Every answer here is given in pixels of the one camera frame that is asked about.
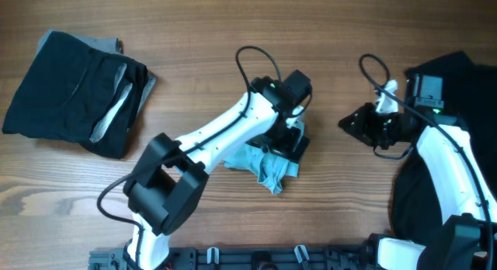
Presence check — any light blue t-shirt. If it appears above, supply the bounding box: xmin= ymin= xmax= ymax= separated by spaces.
xmin=224 ymin=143 xmax=299 ymax=195

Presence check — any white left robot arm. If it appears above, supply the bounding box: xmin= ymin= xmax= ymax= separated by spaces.
xmin=123 ymin=70 xmax=312 ymax=269

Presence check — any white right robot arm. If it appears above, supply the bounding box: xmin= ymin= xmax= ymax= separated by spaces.
xmin=339 ymin=74 xmax=496 ymax=269

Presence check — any folded dark clothes stack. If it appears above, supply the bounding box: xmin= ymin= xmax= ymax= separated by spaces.
xmin=2 ymin=29 xmax=157 ymax=159

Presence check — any black garment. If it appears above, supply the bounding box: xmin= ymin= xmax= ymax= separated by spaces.
xmin=390 ymin=51 xmax=496 ymax=245

